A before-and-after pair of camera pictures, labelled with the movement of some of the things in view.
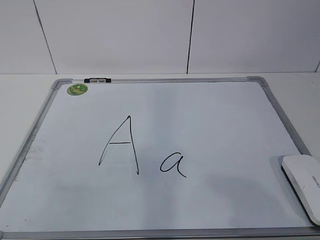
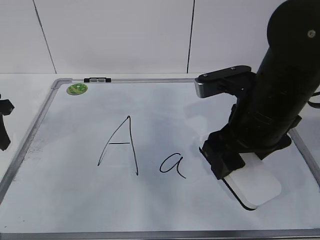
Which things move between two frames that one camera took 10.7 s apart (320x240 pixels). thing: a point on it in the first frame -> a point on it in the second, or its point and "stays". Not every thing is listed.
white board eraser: (303, 172) -> (255, 183)
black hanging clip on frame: (97, 80) stays
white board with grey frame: (187, 158) stays
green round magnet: (77, 89) stays
